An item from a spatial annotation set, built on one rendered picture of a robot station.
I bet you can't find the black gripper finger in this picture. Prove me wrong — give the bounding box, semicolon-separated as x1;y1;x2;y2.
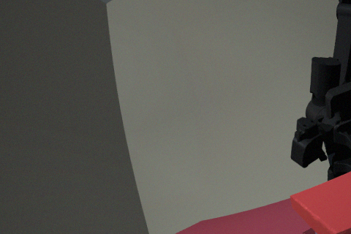
333;119;351;149
333;156;351;176

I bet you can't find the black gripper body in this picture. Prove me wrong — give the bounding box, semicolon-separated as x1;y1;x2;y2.
315;82;351;181

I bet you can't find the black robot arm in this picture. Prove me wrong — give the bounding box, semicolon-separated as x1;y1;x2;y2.
290;0;351;168

